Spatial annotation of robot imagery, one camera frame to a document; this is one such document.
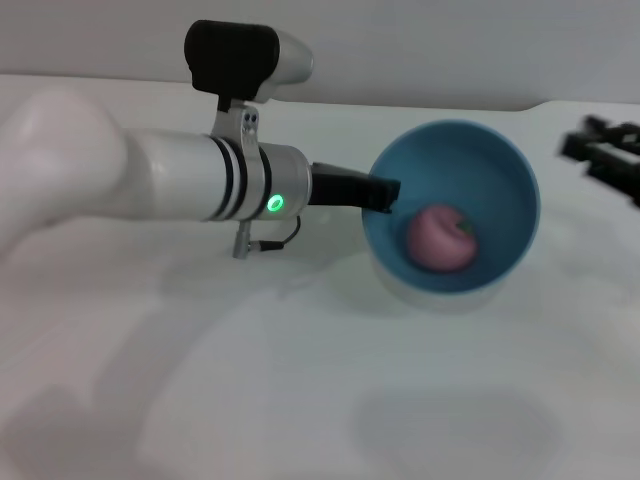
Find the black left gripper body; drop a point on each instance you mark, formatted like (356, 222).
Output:
(340, 187)

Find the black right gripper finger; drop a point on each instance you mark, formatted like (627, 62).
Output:
(575, 147)
(620, 132)

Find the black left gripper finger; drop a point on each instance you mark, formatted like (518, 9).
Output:
(385, 195)

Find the pink toy peach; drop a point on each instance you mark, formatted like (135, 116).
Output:
(435, 240)

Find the blue bowl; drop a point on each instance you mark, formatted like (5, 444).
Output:
(500, 175)

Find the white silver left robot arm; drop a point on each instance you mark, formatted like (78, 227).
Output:
(175, 175)

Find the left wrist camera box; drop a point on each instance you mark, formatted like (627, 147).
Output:
(225, 55)

